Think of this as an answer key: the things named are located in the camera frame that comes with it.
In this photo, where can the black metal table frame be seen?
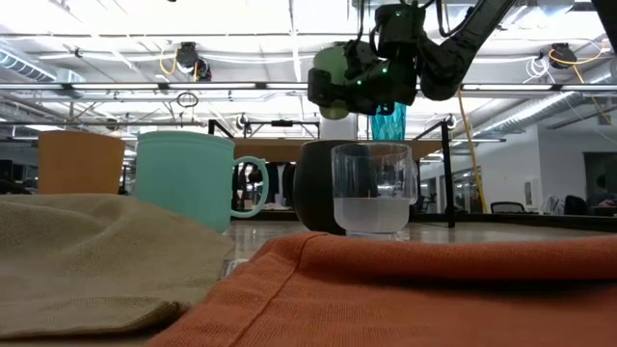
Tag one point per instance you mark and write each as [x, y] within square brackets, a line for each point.
[530, 220]

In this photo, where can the clear plastic mug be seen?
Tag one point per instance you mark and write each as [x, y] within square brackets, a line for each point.
[371, 217]

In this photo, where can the beige cloth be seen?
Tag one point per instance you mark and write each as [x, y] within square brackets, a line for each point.
[96, 260]

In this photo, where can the green plastic cup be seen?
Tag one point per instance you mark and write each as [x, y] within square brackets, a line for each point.
[332, 55]

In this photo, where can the teal faceted plastic tumbler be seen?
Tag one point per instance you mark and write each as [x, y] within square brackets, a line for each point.
[388, 126]

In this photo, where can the orange cloth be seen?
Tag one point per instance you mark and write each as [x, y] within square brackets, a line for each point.
[410, 299]

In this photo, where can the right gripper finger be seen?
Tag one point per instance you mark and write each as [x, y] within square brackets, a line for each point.
[361, 55]
[332, 89]

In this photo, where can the overhead light bar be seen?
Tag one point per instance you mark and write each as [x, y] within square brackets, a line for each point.
[217, 86]

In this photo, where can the wooden shelf with black legs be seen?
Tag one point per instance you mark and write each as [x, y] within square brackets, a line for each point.
[284, 150]

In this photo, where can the white fabric tag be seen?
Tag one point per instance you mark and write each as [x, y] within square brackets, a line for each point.
[234, 267]

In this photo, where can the black mug with yellow inside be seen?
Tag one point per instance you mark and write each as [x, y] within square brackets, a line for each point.
[311, 188]

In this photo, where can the black office chair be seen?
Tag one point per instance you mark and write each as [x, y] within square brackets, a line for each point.
[507, 207]
[574, 205]

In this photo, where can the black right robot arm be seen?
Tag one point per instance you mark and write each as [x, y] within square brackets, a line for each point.
[458, 48]

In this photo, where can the person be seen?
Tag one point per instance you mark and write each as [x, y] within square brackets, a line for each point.
[279, 183]
[602, 195]

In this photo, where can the orange plastic cup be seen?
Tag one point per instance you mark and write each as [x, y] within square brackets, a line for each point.
[79, 164]

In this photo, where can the light blue mug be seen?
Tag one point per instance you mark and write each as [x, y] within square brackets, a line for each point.
[183, 178]

